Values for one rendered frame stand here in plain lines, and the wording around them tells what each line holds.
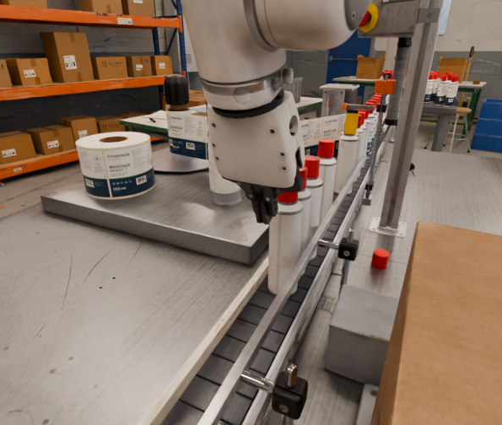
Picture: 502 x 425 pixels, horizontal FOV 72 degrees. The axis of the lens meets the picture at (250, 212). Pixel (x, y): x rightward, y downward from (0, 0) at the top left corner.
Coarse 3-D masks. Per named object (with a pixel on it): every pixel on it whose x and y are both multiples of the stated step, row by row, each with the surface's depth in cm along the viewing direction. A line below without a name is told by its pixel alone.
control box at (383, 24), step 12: (372, 0) 78; (372, 12) 79; (384, 12) 76; (396, 12) 74; (408, 12) 71; (444, 12) 73; (372, 24) 79; (384, 24) 77; (396, 24) 74; (408, 24) 72; (444, 24) 74; (360, 36) 84; (372, 36) 81; (384, 36) 79; (396, 36) 78; (408, 36) 78
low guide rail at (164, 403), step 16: (256, 272) 59; (256, 288) 58; (240, 304) 53; (224, 320) 49; (208, 336) 46; (208, 352) 45; (192, 368) 42; (176, 384) 40; (160, 400) 38; (176, 400) 40; (144, 416) 36; (160, 416) 37
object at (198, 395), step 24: (336, 216) 87; (312, 264) 68; (264, 288) 61; (240, 312) 55; (264, 312) 55; (288, 312) 55; (240, 336) 51; (216, 360) 47; (264, 360) 47; (192, 384) 44; (216, 384) 44; (240, 384) 44; (192, 408) 41; (240, 408) 41
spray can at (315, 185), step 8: (312, 160) 60; (312, 168) 61; (312, 176) 62; (312, 184) 62; (320, 184) 62; (312, 192) 62; (320, 192) 63; (312, 200) 63; (320, 200) 64; (312, 208) 63; (320, 208) 65; (312, 216) 64; (312, 224) 65; (312, 232) 66; (312, 256) 68
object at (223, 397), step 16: (352, 176) 89; (336, 208) 72; (304, 256) 55; (288, 288) 48; (272, 304) 45; (272, 320) 42; (256, 336) 40; (256, 352) 39; (240, 368) 36; (224, 384) 34; (224, 400) 33; (208, 416) 31
